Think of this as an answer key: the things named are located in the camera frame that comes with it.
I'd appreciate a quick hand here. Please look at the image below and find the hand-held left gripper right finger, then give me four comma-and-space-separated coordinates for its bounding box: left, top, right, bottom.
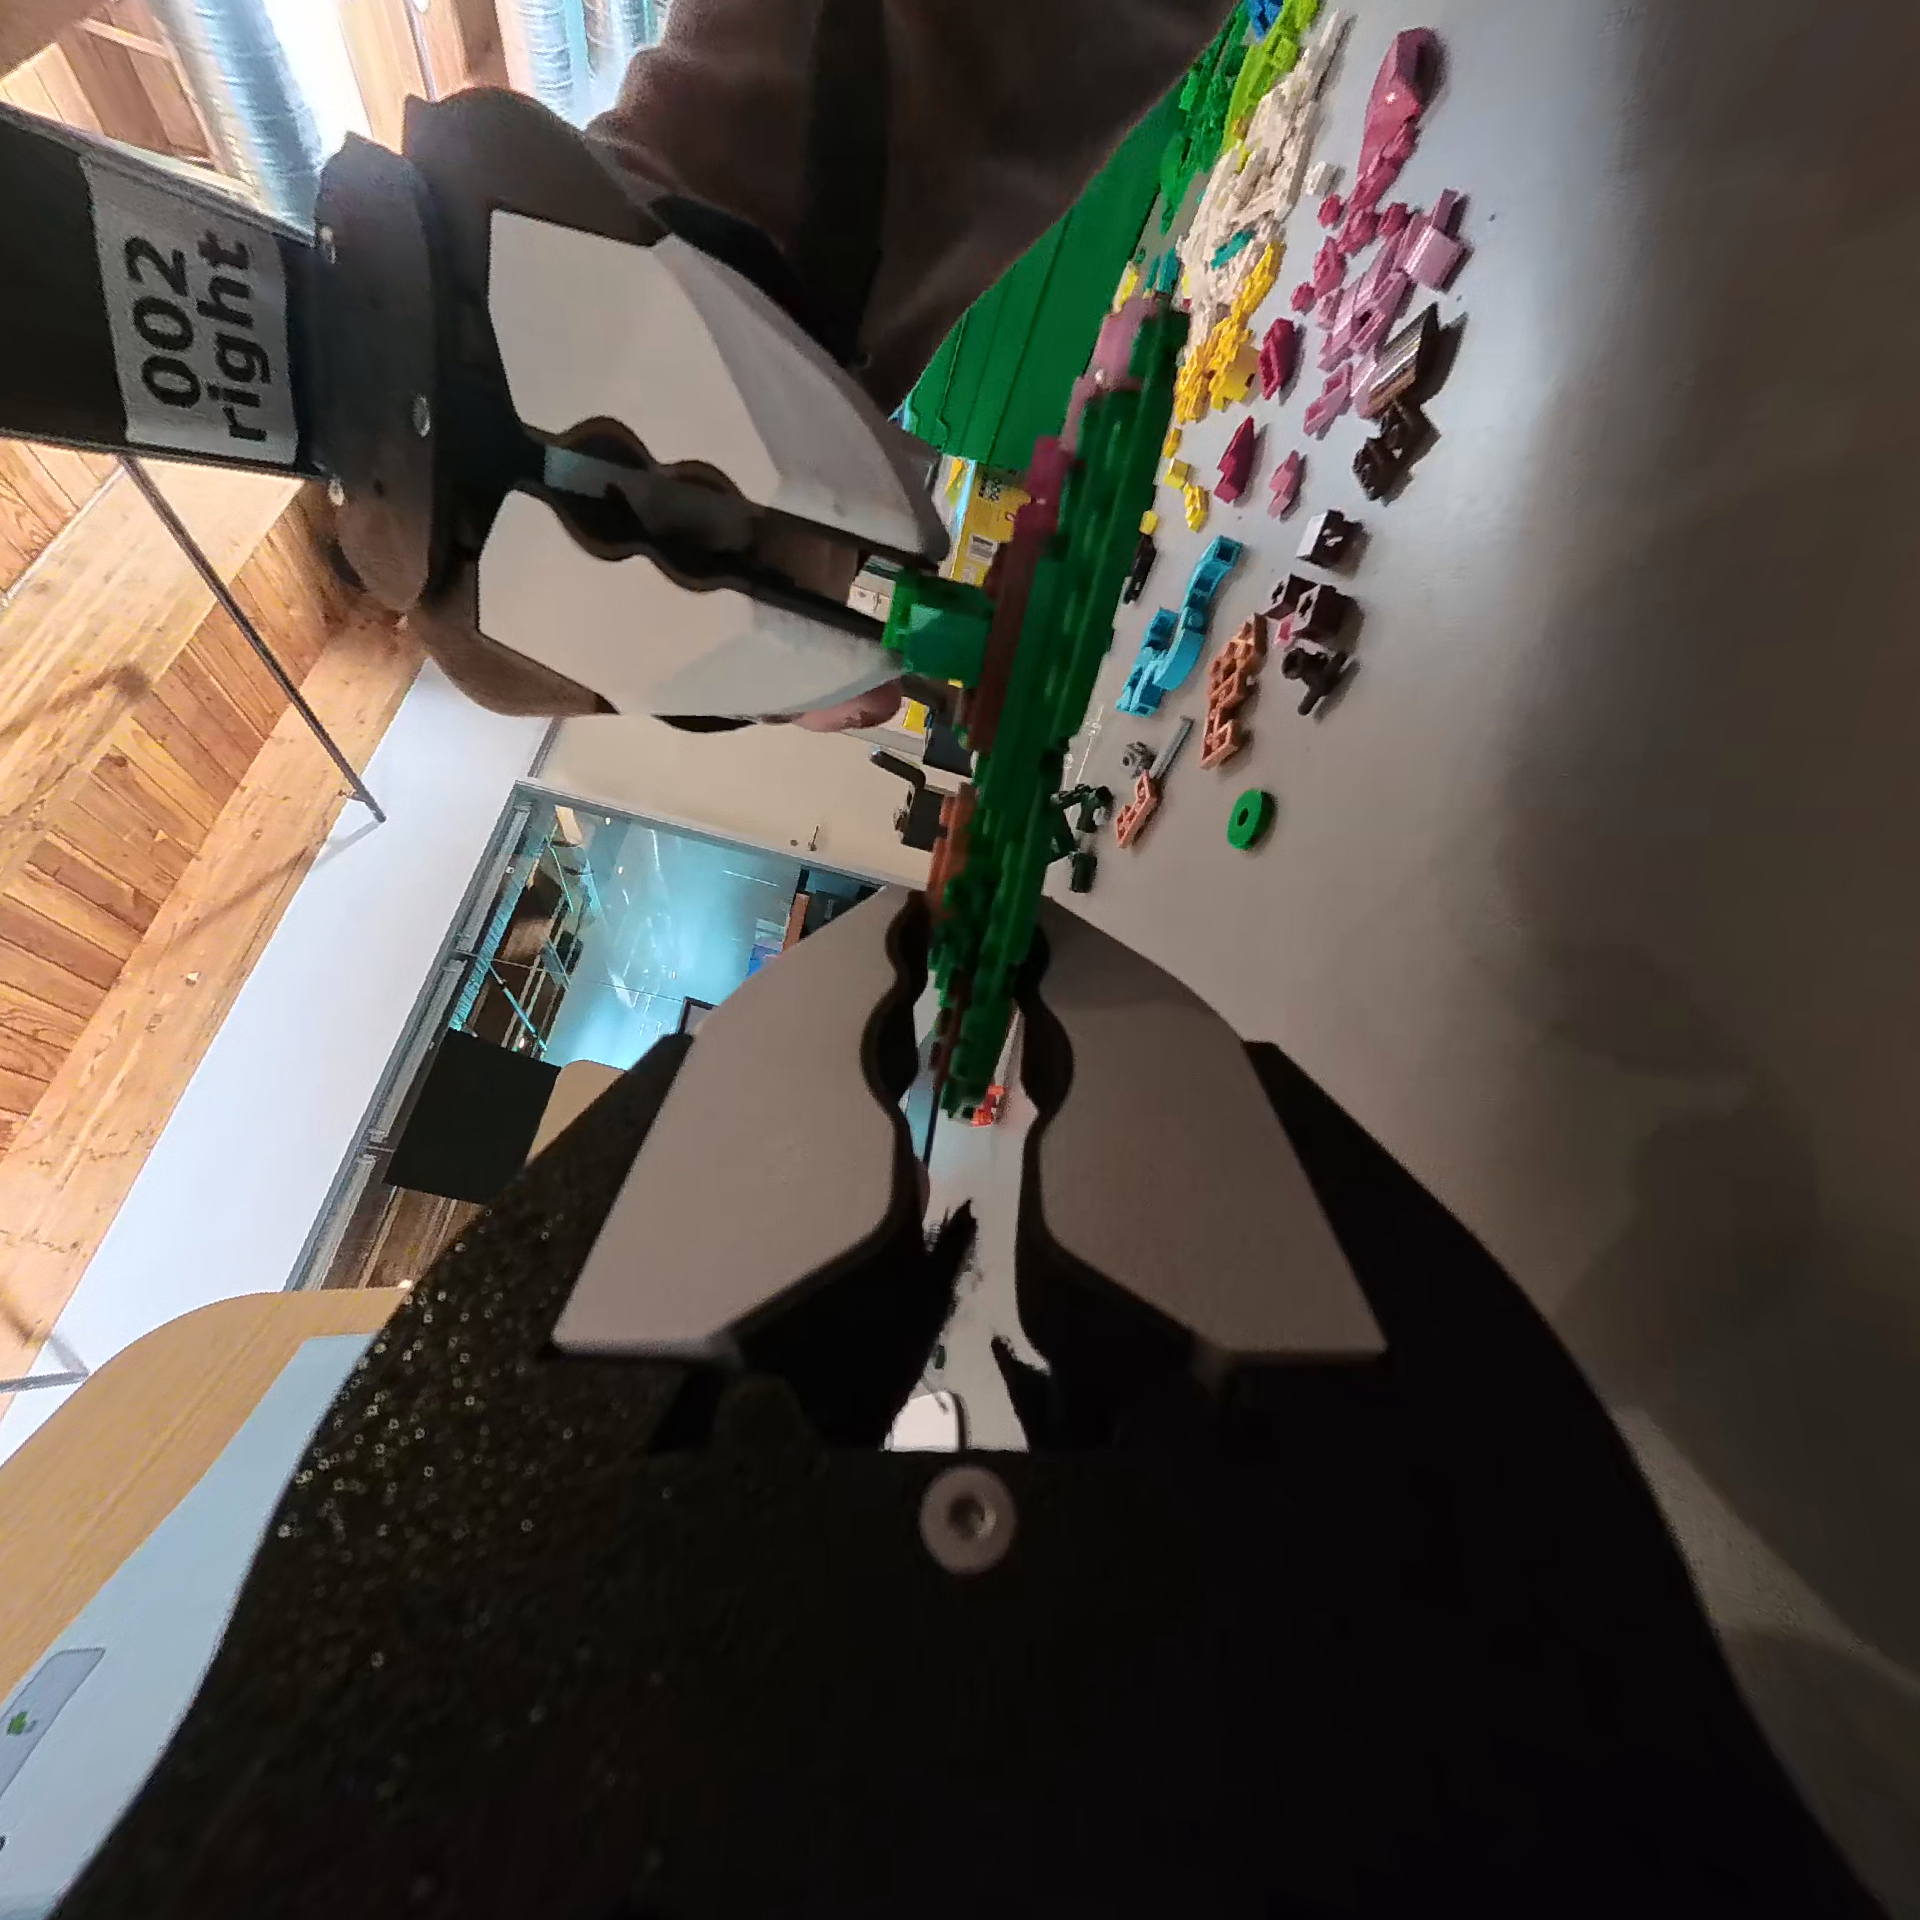
1019, 898, 1390, 1374

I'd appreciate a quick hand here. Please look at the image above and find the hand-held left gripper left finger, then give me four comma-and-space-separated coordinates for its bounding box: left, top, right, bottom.
553, 897, 926, 1426

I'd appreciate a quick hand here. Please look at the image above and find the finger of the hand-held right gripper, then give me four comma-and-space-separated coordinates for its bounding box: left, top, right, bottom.
476, 478, 908, 722
487, 211, 950, 573

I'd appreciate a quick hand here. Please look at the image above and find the light green lego piece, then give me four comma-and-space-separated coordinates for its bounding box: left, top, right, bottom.
883, 570, 997, 678

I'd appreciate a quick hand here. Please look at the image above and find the green lego plate build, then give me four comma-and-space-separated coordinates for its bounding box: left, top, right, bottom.
896, 292, 1197, 1129

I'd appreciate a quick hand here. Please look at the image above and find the yellow lego box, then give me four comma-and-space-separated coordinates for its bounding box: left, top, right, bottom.
936, 455, 1042, 589

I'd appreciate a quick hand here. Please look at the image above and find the stack of green lego baseplates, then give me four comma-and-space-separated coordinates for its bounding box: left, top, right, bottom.
908, 141, 1204, 470

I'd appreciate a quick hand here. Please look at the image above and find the large salmon lattice lego piece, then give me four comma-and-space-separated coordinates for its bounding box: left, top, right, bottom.
1199, 615, 1271, 771

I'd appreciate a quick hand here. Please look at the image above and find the cyan curved lego piece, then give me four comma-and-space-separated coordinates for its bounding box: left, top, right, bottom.
1116, 603, 1206, 716
1174, 535, 1251, 634

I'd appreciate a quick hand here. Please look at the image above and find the pile of yellow lego pieces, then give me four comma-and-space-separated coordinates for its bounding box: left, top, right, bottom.
1113, 249, 1280, 530

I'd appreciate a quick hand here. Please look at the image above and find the group of dark brown lego pieces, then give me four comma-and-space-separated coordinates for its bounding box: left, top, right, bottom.
1265, 385, 1443, 716

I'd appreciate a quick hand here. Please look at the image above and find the pile of white lego pieces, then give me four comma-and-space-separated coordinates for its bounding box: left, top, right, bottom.
1174, 9, 1353, 299

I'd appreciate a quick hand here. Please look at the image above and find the pile of green lego pieces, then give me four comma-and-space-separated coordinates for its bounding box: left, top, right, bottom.
1158, 0, 1325, 230

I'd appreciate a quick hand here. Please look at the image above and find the pile of pink lego pieces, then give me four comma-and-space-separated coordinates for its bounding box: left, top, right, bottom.
1214, 29, 1475, 519

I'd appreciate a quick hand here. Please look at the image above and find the beige chair back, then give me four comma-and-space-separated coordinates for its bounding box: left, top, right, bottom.
519, 1055, 665, 1175

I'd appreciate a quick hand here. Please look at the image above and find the glass partition window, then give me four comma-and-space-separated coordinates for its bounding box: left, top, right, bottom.
291, 776, 889, 1295

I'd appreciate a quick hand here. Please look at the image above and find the black panel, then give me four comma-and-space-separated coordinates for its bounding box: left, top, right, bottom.
387, 1029, 557, 1208

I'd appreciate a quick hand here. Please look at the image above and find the black device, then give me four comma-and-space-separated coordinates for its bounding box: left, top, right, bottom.
871, 748, 974, 856

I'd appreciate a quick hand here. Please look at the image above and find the person's dark brown sweater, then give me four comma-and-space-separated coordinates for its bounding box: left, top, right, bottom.
586, 0, 1249, 412

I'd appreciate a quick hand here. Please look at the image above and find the black metal ceiling rod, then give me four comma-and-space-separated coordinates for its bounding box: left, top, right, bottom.
118, 448, 387, 831

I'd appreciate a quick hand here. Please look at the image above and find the silver ventilation duct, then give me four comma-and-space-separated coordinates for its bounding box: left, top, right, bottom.
193, 0, 327, 230

